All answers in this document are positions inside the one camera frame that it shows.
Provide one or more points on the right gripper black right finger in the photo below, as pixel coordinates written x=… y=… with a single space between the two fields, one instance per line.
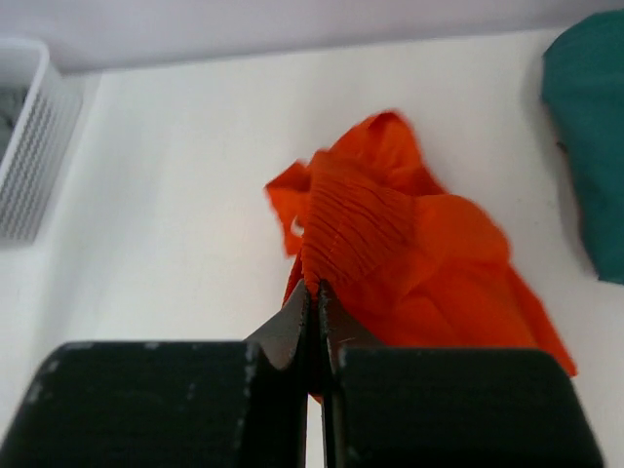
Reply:
x=389 y=406

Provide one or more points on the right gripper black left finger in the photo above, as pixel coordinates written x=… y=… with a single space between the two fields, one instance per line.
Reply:
x=170 y=403

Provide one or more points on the orange shorts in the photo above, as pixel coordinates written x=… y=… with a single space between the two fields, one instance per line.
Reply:
x=415 y=264

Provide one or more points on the grey shorts in basket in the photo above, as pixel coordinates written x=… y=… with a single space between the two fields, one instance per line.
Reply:
x=12 y=100

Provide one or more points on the folded green shorts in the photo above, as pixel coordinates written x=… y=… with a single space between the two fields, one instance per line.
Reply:
x=582 y=89

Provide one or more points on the white plastic basket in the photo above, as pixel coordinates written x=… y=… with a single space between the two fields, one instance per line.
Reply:
x=32 y=161

